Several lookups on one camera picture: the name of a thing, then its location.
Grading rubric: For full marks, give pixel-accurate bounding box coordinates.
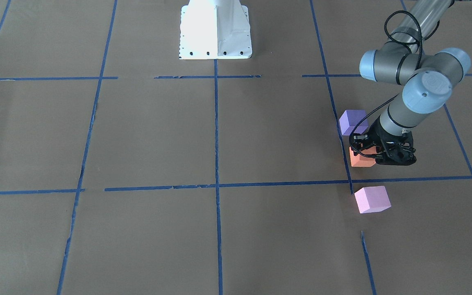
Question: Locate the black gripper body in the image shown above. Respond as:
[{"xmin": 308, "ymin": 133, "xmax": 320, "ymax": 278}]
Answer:
[{"xmin": 349, "ymin": 119, "xmax": 417, "ymax": 166}]

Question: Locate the orange foam block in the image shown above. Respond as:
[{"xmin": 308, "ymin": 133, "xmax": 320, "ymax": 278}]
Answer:
[{"xmin": 349, "ymin": 147, "xmax": 376, "ymax": 168}]

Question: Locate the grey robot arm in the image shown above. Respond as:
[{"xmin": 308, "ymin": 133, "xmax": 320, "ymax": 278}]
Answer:
[{"xmin": 349, "ymin": 0, "xmax": 471, "ymax": 166}]

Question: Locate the purple foam block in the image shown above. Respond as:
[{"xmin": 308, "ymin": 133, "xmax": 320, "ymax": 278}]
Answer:
[{"xmin": 339, "ymin": 109, "xmax": 369, "ymax": 136}]

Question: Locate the pink foam block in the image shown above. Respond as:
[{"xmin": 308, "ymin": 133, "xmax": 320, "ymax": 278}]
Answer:
[{"xmin": 354, "ymin": 186, "xmax": 392, "ymax": 213}]

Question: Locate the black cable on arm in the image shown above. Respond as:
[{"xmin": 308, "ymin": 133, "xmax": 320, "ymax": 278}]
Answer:
[{"xmin": 348, "ymin": 10, "xmax": 424, "ymax": 159}]

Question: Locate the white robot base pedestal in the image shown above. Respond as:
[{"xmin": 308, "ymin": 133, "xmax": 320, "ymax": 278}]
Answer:
[{"xmin": 179, "ymin": 0, "xmax": 253, "ymax": 60}]

